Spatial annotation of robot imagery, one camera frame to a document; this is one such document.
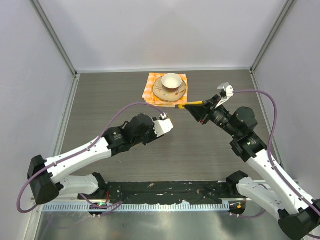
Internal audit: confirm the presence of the slotted grey cable duct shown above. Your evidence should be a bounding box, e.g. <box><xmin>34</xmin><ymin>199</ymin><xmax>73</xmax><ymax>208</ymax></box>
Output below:
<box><xmin>42</xmin><ymin>201</ymin><xmax>230</xmax><ymax>213</ymax></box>

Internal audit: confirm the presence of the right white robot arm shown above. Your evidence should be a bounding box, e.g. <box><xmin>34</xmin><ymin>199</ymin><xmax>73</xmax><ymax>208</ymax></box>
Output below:
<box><xmin>184</xmin><ymin>95</ymin><xmax>320</xmax><ymax>240</ymax></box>

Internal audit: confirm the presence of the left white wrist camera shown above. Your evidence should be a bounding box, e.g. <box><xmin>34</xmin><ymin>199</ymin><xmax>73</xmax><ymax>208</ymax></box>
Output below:
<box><xmin>152</xmin><ymin>117</ymin><xmax>174</xmax><ymax>138</ymax></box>

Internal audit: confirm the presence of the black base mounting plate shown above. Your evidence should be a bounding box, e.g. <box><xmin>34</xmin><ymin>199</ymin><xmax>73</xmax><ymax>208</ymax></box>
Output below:
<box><xmin>86</xmin><ymin>181</ymin><xmax>244</xmax><ymax>205</ymax></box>

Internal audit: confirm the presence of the yellow utility knife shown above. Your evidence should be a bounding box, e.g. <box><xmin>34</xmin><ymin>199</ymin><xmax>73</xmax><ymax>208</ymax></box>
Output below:
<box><xmin>175</xmin><ymin>101</ymin><xmax>204</xmax><ymax>109</ymax></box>

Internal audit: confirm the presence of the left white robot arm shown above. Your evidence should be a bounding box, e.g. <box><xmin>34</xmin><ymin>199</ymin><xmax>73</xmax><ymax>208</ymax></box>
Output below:
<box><xmin>27</xmin><ymin>114</ymin><xmax>174</xmax><ymax>205</ymax></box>

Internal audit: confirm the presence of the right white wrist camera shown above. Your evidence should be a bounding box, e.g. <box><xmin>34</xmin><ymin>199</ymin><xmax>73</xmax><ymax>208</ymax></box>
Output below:
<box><xmin>216</xmin><ymin>82</ymin><xmax>234</xmax><ymax>108</ymax></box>

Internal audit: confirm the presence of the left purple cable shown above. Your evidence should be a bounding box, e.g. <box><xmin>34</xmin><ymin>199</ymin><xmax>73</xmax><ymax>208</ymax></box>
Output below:
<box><xmin>16</xmin><ymin>101</ymin><xmax>168</xmax><ymax>218</ymax></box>

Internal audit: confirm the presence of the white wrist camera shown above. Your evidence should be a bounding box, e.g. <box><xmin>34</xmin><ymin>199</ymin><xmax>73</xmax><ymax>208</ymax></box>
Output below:
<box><xmin>152</xmin><ymin>117</ymin><xmax>174</xmax><ymax>138</ymax></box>
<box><xmin>216</xmin><ymin>82</ymin><xmax>234</xmax><ymax>108</ymax></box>

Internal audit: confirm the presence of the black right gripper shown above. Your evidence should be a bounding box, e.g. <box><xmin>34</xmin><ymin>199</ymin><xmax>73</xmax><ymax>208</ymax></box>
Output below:
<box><xmin>185</xmin><ymin>94</ymin><xmax>240</xmax><ymax>138</ymax></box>

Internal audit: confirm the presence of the white ceramic tea cup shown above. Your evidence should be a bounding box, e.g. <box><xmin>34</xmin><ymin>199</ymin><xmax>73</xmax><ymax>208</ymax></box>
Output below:
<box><xmin>161</xmin><ymin>73</ymin><xmax>182</xmax><ymax>90</ymax></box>

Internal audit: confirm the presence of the beige floral saucer plate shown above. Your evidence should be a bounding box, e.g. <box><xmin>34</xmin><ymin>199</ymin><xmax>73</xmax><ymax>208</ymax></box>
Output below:
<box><xmin>152</xmin><ymin>74</ymin><xmax>188</xmax><ymax>102</ymax></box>

